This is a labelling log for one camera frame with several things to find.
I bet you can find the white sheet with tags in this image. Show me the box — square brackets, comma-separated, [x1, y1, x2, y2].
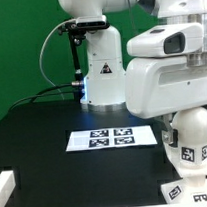
[66, 125, 157, 152]

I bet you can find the black cable on table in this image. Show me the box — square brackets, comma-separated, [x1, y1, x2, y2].
[6, 81, 88, 112]

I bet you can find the white left corner bracket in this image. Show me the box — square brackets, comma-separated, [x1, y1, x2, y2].
[0, 170, 16, 207]

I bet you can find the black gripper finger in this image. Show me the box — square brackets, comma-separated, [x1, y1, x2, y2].
[161, 114, 178, 148]

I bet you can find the white lamp base with tags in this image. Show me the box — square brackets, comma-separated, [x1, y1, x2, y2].
[158, 160, 207, 207]

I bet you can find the black camera on stand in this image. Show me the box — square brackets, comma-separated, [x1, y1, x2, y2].
[58, 15, 110, 81]

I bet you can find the white cylindrical lamp shade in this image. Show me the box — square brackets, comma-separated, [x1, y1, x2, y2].
[164, 143, 180, 167]

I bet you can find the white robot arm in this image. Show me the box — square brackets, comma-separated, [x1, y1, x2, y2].
[58, 0, 207, 143]

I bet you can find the white lamp bulb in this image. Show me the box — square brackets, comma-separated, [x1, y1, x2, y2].
[172, 107, 207, 168]

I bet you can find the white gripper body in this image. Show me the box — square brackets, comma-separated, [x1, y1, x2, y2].
[125, 56, 207, 119]

